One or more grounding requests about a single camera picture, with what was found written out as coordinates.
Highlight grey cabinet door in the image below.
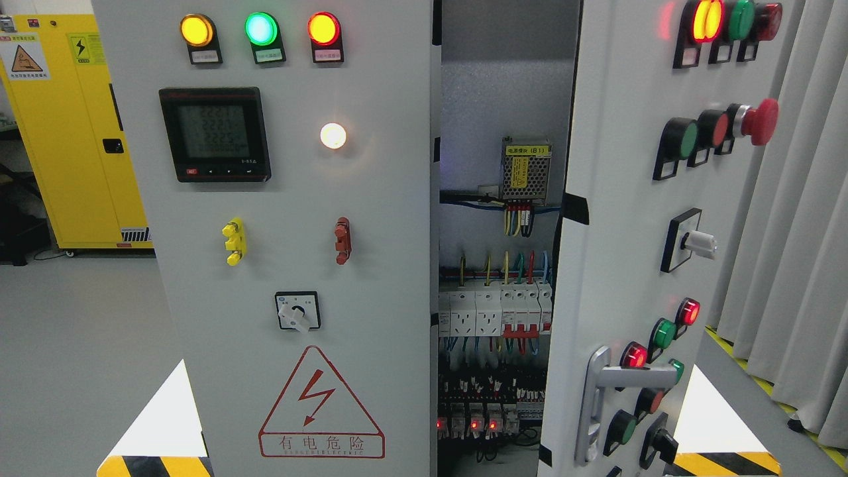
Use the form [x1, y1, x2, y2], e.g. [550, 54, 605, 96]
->
[93, 1, 439, 476]
[538, 1, 804, 476]

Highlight red test terminal block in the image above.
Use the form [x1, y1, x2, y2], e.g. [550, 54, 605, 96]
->
[334, 217, 352, 265]

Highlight white breaker and socket row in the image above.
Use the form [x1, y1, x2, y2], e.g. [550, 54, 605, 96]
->
[437, 282, 553, 339]

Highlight metal mesh power supply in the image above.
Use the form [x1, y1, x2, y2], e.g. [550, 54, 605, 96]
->
[500, 136, 553, 205]

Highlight white glowing indicator lamp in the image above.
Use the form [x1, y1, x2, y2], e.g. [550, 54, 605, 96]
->
[320, 122, 348, 149]

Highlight lower relay terminal row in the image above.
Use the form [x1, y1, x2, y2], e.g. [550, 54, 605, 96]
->
[435, 366, 547, 440]

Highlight yellow test terminal block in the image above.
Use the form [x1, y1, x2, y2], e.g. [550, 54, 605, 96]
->
[221, 217, 246, 266]

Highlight red electric danger sticker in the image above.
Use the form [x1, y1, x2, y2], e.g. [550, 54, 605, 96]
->
[258, 345, 386, 459]

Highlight red indicator lamp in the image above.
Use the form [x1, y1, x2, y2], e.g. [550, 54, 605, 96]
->
[307, 11, 341, 46]

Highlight black digital power meter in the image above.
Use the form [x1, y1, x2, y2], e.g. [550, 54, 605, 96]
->
[158, 85, 272, 182]

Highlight green indicator lamp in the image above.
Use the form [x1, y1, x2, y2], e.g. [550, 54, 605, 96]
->
[244, 11, 279, 46]

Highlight yellow indicator lamp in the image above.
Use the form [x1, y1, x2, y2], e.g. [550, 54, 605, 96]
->
[180, 13, 215, 48]

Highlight red mushroom emergency button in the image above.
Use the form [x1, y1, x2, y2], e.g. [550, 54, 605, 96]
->
[729, 99, 780, 147]

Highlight grey curtain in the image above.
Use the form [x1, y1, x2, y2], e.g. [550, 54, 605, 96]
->
[717, 1, 847, 449]

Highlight yellow safety storage cabinet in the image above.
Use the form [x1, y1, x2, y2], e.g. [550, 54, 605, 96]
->
[1, 15, 152, 251]

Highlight silver door handle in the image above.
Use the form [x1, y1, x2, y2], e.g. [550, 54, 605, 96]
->
[574, 345, 678, 467]

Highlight white selector switch right door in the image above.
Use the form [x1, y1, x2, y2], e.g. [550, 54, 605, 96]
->
[660, 207, 718, 274]

